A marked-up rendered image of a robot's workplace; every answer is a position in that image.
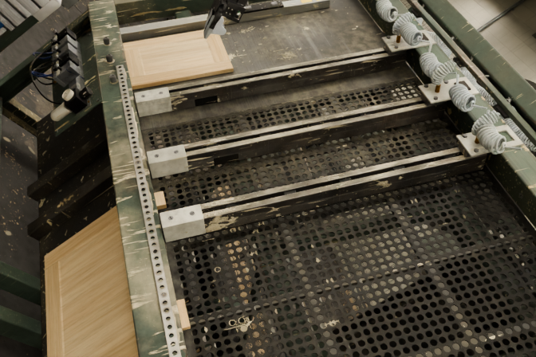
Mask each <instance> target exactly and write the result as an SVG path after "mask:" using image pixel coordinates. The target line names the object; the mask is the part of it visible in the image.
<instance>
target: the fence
mask: <svg viewBox="0 0 536 357"><path fill-rule="evenodd" d="M282 3H283V5H284V7H282V8H277V9H272V10H263V11H258V12H253V13H248V14H243V15H242V17H241V19H240V21H239V22H247V21H252V20H257V19H262V18H271V17H276V16H281V15H286V14H295V13H300V12H305V11H310V10H319V9H324V8H329V3H330V0H320V1H317V0H312V2H305V3H302V2H301V0H290V1H285V2H282ZM207 16H208V14H203V15H198V16H193V17H187V18H178V19H173V20H168V21H163V22H153V23H148V24H143V25H134V26H129V27H124V28H120V34H121V38H122V41H132V40H137V39H142V38H147V37H156V36H161V35H166V34H171V33H180V32H185V31H190V30H195V29H204V27H205V24H206V21H207ZM222 17H223V19H224V22H223V24H224V25H228V24H233V23H237V22H233V21H232V20H230V19H227V18H226V17H224V16H222Z"/></svg>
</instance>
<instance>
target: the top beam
mask: <svg viewBox="0 0 536 357"><path fill-rule="evenodd" d="M359 1H360V2H361V4H362V5H363V6H364V7H365V9H366V10H367V11H368V12H369V14H370V15H371V16H372V18H373V19H374V20H375V22H376V23H377V24H378V26H379V27H380V28H381V29H382V30H383V32H384V33H385V34H386V36H392V35H395V34H393V33H392V27H393V24H394V23H395V21H397V19H399V17H401V16H397V17H396V20H394V21H393V22H387V21H385V20H383V19H382V18H381V17H380V16H379V14H378V13H377V11H376V2H377V1H378V0H359ZM389 1H390V2H391V3H392V6H394V7H396V8H397V12H398V14H406V13H408V12H409V11H408V10H407V9H406V7H405V6H404V5H403V4H402V3H401V1H400V0H389ZM411 19H412V18H411ZM402 20H403V18H402ZM410 22H411V21H410ZM411 23H412V24H413V25H415V26H416V28H417V29H418V30H424V28H423V27H422V25H421V24H420V23H419V22H418V21H417V20H416V19H415V18H414V17H413V19H412V22H411ZM429 46H430V45H428V46H424V47H418V48H414V49H407V55H406V61H407V63H408V64H409V65H410V67H411V68H412V69H413V71H414V72H415V73H416V75H417V76H418V77H419V78H420V79H421V81H422V82H423V83H424V84H432V79H431V78H430V77H429V76H427V75H426V74H424V72H423V70H422V69H421V67H420V56H421V55H422V54H424V53H427V52H428V50H429ZM430 53H433V54H435V56H436V57H437V60H438V62H439V63H442V64H444V63H447V61H451V59H450V58H449V57H448V56H447V54H446V53H445V52H444V51H443V50H442V49H441V48H440V47H439V46H438V45H437V43H436V44H435V45H432V48H431V52H430ZM452 67H453V68H454V66H453V65H452ZM452 72H457V74H459V77H465V76H464V75H463V73H462V72H461V71H460V70H459V69H458V67H457V66H456V65H455V68H454V71H452ZM457 74H447V75H446V76H445V77H444V78H443V81H445V80H451V79H455V78H456V77H457ZM474 96H475V105H478V106H483V107H487V109H483V108H476V107H473V108H472V109H471V110H470V111H467V112H462V111H461V110H460V109H458V108H457V107H456V106H455V105H454V104H453V102H452V101H451V100H447V102H446V103H447V104H446V108H445V112H446V113H447V114H448V116H449V117H450V118H451V120H452V121H453V122H454V124H455V125H456V127H457V128H458V129H459V130H460V131H461V132H462V134H466V133H470V132H471V129H472V126H473V125H474V123H475V122H476V120H478V119H479V118H482V116H483V117H484V118H485V116H484V114H487V110H490V112H492V111H494V109H493V108H492V107H491V106H490V105H489V104H488V102H487V101H486V100H485V99H484V98H483V96H482V95H481V94H480V93H479V94H477V95H474ZM495 116H496V115H495ZM496 118H497V116H496ZM497 120H498V122H496V121H495V123H493V125H494V126H496V127H498V126H502V125H506V123H505V122H504V120H503V119H502V118H501V117H500V116H499V119H498V118H497ZM499 134H500V135H502V136H505V138H506V141H507V142H510V141H514V140H513V139H512V138H511V137H510V136H509V135H508V134H507V132H506V131H503V132H499ZM518 147H521V148H522V150H515V149H505V150H504V151H503V152H502V153H501V154H497V155H494V154H492V153H491V152H490V153H487V157H486V160H485V164H486V165H487V166H488V167H489V169H490V170H491V171H492V173H493V174H494V175H495V177H496V178H497V179H498V180H499V181H500V183H501V184H502V186H503V187H504V188H505V189H506V191H507V192H508V194H509V195H510V196H511V197H512V198H513V199H514V201H515V202H516V204H517V205H518V206H519V208H520V209H521V210H522V212H523V213H524V214H525V215H526V216H527V218H528V219H529V220H530V222H531V223H532V224H533V226H534V227H535V229H536V158H535V156H534V155H533V154H532V153H531V152H530V150H529V149H528V148H527V147H526V146H525V144H523V145H522V146H518Z"/></svg>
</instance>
